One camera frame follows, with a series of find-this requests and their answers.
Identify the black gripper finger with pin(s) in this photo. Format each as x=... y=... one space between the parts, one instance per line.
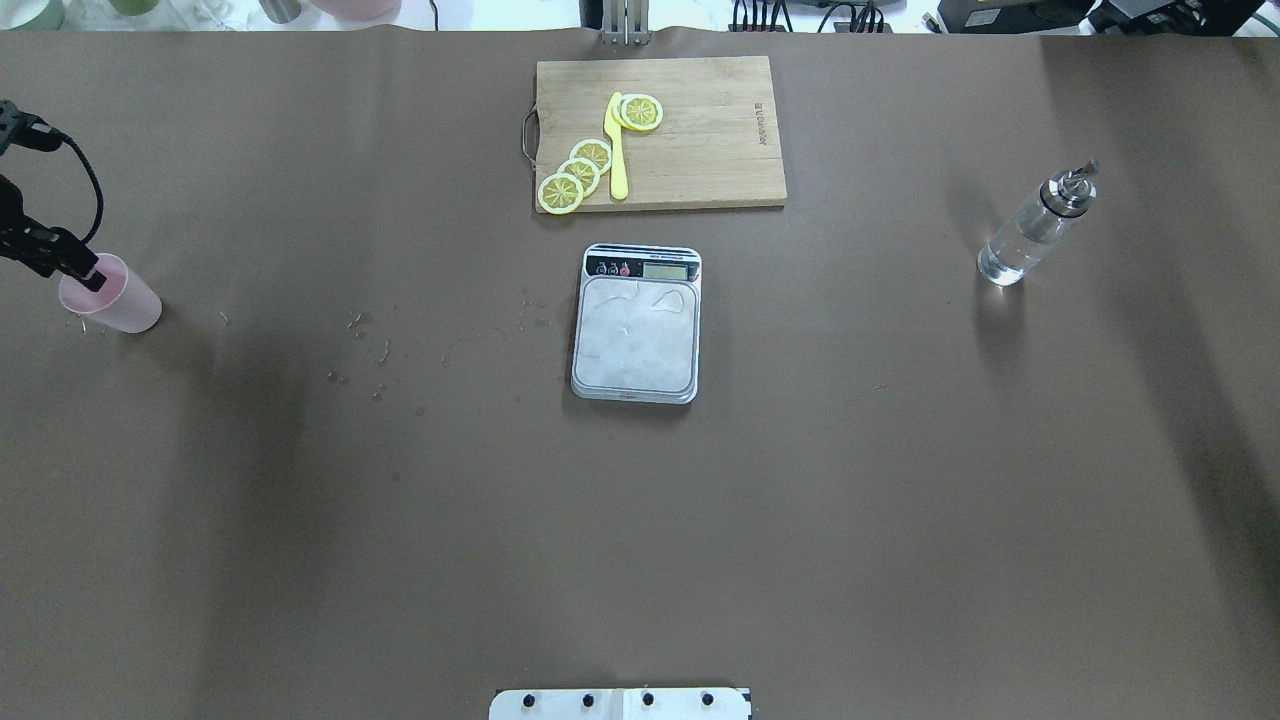
x=58 y=250

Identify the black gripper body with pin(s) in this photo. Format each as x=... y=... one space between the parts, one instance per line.
x=40 y=248

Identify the pink plastic cup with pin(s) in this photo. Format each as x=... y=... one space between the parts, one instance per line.
x=124 y=302

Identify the glass sauce dispenser bottle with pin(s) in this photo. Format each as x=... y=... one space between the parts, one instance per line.
x=1043 y=221

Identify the digital kitchen scale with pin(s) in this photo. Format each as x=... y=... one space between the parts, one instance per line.
x=637 y=324

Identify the lemon slice top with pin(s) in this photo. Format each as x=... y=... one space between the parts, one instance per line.
x=560 y=194

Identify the lemon slice middle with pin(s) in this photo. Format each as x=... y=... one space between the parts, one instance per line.
x=584 y=171

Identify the lemon slice lower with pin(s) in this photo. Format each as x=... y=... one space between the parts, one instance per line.
x=595 y=150

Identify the yellow plastic knife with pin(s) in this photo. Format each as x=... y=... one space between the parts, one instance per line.
x=618 y=184

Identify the lemon slice under pair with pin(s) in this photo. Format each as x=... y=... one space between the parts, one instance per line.
x=615 y=110

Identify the lemon slice front pair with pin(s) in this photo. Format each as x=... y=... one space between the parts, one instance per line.
x=642 y=112

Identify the bamboo cutting board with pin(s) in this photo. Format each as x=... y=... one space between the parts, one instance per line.
x=718 y=146

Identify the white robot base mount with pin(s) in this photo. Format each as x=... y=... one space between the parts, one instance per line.
x=623 y=703

